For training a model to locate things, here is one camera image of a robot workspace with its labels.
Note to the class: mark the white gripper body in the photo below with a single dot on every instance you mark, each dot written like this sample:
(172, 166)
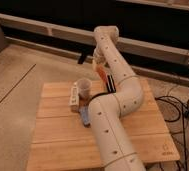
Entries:
(98, 60)

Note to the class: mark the green ceramic bowl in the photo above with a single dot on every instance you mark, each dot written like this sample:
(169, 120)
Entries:
(99, 94)

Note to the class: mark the white tube bottle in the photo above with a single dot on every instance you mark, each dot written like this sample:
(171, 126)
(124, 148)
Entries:
(74, 99)

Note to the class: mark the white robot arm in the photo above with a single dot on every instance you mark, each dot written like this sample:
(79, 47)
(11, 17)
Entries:
(118, 110)

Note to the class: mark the wooden board table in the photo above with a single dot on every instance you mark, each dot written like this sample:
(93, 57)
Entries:
(61, 142)

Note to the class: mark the orange pepper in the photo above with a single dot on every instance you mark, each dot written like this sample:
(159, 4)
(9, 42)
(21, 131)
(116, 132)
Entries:
(102, 74)

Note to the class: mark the clear plastic cup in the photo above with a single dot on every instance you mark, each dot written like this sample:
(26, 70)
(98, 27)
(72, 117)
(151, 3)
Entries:
(84, 87)

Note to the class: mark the black white striped object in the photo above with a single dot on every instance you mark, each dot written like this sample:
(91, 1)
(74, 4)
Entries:
(110, 85)

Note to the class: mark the black bracket on rail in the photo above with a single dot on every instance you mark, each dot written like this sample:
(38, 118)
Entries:
(82, 58)

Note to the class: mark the blue sponge block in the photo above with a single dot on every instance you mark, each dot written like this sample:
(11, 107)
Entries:
(84, 116)

